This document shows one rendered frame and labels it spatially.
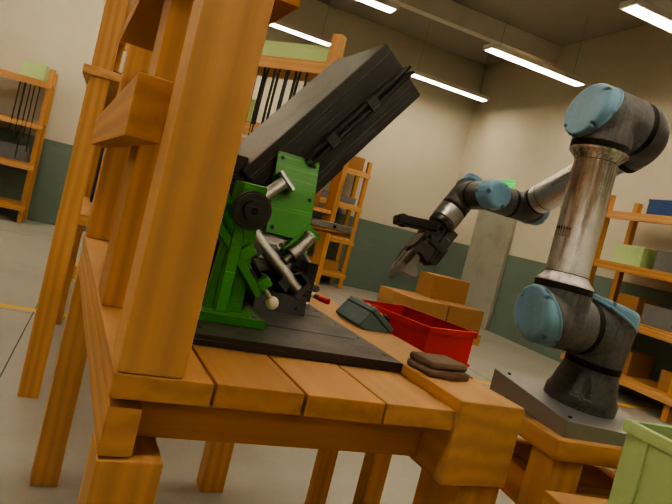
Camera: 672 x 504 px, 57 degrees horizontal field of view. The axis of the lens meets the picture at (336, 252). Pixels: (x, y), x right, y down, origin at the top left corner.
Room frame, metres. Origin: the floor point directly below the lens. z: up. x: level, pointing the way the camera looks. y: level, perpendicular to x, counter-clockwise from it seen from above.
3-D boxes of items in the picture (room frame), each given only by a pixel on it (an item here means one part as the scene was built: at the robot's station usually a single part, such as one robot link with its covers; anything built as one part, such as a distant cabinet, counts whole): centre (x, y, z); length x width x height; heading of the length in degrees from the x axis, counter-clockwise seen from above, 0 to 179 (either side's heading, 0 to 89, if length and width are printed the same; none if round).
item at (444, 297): (7.96, -1.35, 0.37); 1.20 x 0.80 x 0.74; 119
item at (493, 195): (1.61, -0.36, 1.30); 0.11 x 0.11 x 0.08; 22
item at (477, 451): (1.73, -0.02, 0.82); 1.50 x 0.14 x 0.15; 25
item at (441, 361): (1.19, -0.25, 0.91); 0.10 x 0.08 x 0.03; 119
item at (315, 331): (1.62, 0.24, 0.89); 1.10 x 0.42 x 0.02; 25
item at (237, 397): (1.62, 0.24, 0.44); 1.49 x 0.70 x 0.88; 25
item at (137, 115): (1.46, 0.57, 1.23); 1.30 x 0.05 x 0.09; 25
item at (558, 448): (1.32, -0.58, 0.83); 0.32 x 0.32 x 0.04; 17
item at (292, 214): (1.58, 0.15, 1.17); 0.13 x 0.12 x 0.20; 25
